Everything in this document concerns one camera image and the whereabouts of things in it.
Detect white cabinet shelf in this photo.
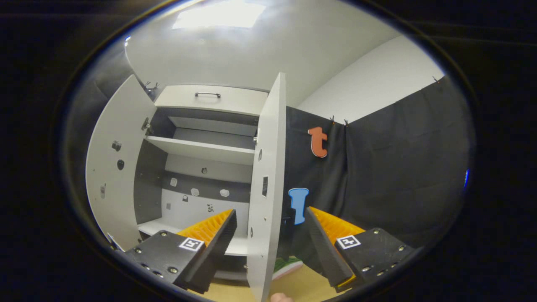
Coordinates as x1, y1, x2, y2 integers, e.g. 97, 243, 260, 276
145, 135, 255, 165

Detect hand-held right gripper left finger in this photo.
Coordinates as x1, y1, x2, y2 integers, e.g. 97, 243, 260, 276
125, 208, 238, 295

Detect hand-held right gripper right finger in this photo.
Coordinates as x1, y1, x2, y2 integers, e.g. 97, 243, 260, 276
305, 206, 417, 293

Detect white cabinet door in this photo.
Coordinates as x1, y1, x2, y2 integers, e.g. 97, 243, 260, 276
85, 75, 158, 252
246, 72, 287, 302

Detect white and grey cabinet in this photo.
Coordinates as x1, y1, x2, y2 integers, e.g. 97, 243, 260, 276
133, 85, 269, 281

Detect green and white item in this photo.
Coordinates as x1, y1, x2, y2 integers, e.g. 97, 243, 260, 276
273, 257, 304, 281

